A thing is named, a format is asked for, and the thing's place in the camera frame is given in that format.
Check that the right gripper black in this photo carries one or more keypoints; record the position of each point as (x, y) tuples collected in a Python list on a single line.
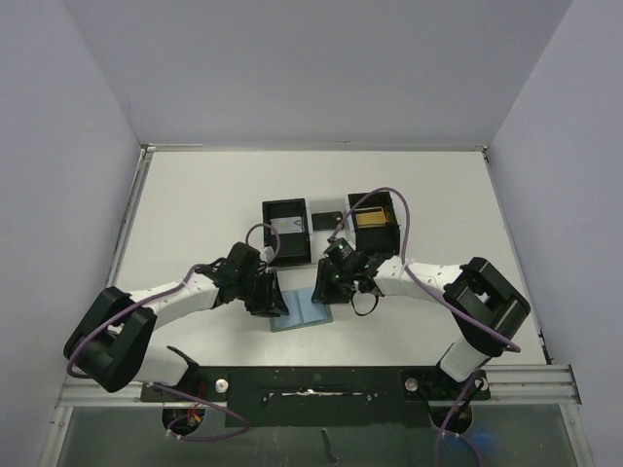
[(326, 289)]

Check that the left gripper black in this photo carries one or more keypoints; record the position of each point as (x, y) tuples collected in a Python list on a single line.
[(271, 303)]

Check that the green card holder wallet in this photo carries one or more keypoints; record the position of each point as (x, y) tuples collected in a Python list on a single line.
[(303, 312)]

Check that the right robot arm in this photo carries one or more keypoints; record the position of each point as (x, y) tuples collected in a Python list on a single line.
[(487, 308)]

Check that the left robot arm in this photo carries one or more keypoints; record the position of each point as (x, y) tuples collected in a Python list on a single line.
[(112, 343)]

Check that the black card in white bin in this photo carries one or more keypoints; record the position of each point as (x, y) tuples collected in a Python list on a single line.
[(326, 221)]

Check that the silver card in left bin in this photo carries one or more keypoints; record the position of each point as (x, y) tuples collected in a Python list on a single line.
[(288, 225)]

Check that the gold credit card in bin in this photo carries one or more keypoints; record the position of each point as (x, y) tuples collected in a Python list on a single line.
[(370, 217)]

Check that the white middle bin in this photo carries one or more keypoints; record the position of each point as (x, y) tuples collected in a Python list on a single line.
[(323, 204)]

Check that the black right bin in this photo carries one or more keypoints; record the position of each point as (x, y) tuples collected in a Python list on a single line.
[(377, 240)]

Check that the black bin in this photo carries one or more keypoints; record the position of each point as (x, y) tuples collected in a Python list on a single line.
[(377, 240), (292, 243)]

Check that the black left bin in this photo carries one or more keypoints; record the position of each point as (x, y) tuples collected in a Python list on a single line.
[(292, 243)]

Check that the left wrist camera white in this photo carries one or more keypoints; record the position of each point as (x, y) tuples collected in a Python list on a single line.
[(267, 253)]

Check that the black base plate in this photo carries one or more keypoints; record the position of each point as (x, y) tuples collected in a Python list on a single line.
[(330, 396)]

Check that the aluminium front rail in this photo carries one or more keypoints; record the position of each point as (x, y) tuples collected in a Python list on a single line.
[(508, 385)]

